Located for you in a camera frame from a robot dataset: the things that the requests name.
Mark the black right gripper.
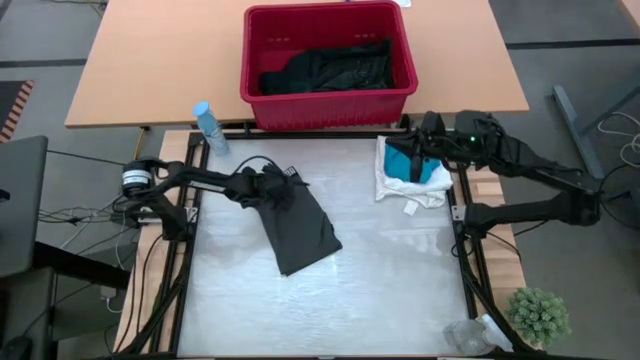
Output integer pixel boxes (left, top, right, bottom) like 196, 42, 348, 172
384, 129, 455, 185

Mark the blue garment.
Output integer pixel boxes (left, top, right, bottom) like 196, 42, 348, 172
383, 144, 442, 185

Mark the white lace garment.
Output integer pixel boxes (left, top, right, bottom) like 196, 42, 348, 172
374, 134, 454, 217

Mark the dark grey garment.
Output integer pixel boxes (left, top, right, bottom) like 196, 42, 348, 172
252, 166, 344, 277

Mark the black garment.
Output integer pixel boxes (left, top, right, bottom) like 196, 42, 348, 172
258, 39, 396, 96

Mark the red plastic laundry basket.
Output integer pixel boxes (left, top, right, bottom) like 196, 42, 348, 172
239, 0, 420, 132

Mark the light blue air freshener bottle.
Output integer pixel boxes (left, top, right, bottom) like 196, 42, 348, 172
192, 101, 231, 156

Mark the light wood side board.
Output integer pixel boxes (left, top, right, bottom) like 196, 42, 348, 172
452, 128, 530, 346
113, 128, 194, 354

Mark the tan wooden desk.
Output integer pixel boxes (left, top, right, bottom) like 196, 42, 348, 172
64, 0, 531, 130

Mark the grey metal table leg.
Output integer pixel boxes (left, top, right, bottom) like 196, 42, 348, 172
552, 83, 640, 182

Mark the white power adapter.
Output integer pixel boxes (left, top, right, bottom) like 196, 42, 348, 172
98, 284, 124, 315

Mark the clear plastic spray bottle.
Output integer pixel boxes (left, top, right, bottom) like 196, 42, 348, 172
442, 314, 515, 357

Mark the green artificial plant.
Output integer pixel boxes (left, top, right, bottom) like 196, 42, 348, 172
506, 287, 572, 350

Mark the black flat screen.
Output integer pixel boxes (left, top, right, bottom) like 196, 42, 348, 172
0, 134, 50, 279

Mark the black equipment cart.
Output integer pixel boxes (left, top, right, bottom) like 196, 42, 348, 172
0, 239, 132, 360

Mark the yellow cable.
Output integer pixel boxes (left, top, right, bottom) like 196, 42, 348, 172
130, 127, 147, 164

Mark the thin black floor cable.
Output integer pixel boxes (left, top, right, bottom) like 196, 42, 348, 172
47, 148, 131, 167

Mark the white floor cable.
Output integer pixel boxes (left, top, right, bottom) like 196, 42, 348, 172
597, 110, 640, 169

